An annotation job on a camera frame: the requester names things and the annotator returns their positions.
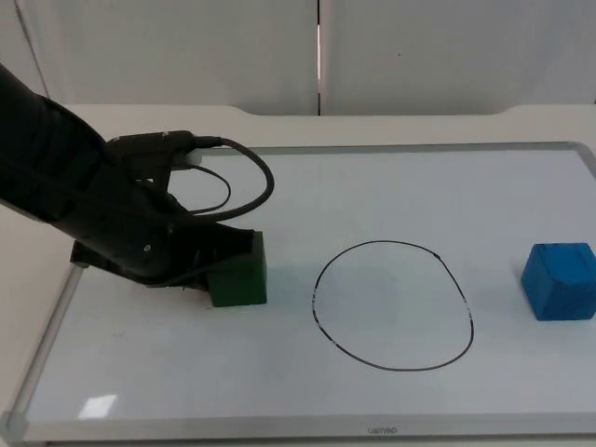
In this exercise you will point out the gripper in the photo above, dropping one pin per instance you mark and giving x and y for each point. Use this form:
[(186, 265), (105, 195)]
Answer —
[(125, 233)]

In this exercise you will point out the green cube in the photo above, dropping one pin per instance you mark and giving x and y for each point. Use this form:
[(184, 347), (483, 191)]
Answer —
[(239, 279)]

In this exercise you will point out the grey-framed whiteboard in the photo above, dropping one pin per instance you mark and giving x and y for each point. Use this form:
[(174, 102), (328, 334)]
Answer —
[(298, 400)]

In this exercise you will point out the blue cube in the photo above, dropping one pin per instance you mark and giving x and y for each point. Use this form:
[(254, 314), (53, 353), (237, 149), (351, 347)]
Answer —
[(559, 284)]

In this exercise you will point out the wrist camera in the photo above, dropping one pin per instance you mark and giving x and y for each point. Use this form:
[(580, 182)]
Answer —
[(149, 149)]

